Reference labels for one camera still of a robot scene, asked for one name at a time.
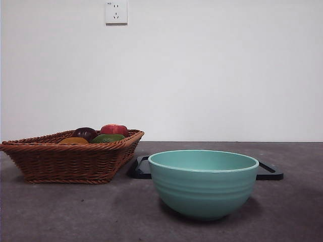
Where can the mint green bowl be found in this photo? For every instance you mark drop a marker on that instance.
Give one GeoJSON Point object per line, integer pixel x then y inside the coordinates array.
{"type": "Point", "coordinates": [204, 194]}

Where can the yellow orange fruit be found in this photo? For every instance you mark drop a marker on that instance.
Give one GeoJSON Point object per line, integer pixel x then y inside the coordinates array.
{"type": "Point", "coordinates": [73, 141]}

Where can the red fruit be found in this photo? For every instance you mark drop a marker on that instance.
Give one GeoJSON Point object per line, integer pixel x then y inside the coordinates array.
{"type": "Point", "coordinates": [113, 129]}

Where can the black rectangular tray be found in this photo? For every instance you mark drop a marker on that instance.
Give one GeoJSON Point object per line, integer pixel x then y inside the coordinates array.
{"type": "Point", "coordinates": [140, 171]}

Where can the green fruit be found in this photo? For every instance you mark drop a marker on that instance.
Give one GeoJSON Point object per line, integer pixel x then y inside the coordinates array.
{"type": "Point", "coordinates": [108, 138]}

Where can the dark purple fruit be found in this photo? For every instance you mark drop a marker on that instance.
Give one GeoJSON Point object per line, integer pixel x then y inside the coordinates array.
{"type": "Point", "coordinates": [84, 133]}

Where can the brown wicker basket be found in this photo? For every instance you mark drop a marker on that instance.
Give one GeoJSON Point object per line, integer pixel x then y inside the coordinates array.
{"type": "Point", "coordinates": [65, 161]}

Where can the white wall socket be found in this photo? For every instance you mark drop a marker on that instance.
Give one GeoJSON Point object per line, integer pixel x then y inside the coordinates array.
{"type": "Point", "coordinates": [116, 13]}

